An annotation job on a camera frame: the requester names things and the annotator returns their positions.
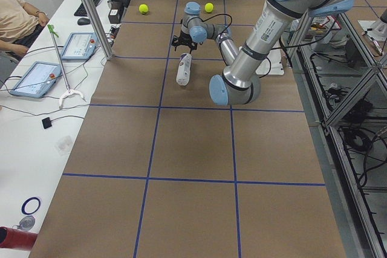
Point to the aluminium frame rack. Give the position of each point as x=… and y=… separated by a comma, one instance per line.
x=343, y=87

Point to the black box with label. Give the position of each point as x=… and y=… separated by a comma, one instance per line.
x=116, y=12

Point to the reacher grabber tool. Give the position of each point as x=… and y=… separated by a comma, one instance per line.
x=69, y=91

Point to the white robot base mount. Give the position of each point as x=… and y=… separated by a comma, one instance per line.
x=271, y=65

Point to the blue tape grid lines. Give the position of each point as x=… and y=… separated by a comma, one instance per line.
x=160, y=171

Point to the silver tape roll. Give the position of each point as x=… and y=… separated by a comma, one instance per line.
x=26, y=223

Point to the aluminium frame post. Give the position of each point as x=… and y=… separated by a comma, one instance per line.
x=98, y=27

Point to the black computer mouse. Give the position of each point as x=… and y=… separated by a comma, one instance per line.
x=83, y=21

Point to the seated person beige shirt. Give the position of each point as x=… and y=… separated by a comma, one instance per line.
x=21, y=24

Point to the small black square device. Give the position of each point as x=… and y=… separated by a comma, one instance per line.
x=46, y=122

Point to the teach pendant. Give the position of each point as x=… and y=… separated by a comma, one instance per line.
x=79, y=46
x=38, y=80

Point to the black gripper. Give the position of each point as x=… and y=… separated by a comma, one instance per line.
x=184, y=37

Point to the yellow tennis ball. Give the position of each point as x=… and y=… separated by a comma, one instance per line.
x=143, y=9
x=209, y=7

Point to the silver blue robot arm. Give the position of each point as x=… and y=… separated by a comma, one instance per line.
x=239, y=84

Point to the red cylinder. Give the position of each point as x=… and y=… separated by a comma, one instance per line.
x=16, y=239

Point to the teach pendant far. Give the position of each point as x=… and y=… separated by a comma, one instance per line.
x=79, y=46

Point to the blue tape roll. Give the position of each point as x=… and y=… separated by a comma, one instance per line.
x=31, y=205

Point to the teach pendant near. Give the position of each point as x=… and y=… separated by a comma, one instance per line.
x=38, y=80

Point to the clear tennis ball tube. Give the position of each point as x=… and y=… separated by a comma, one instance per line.
x=183, y=72

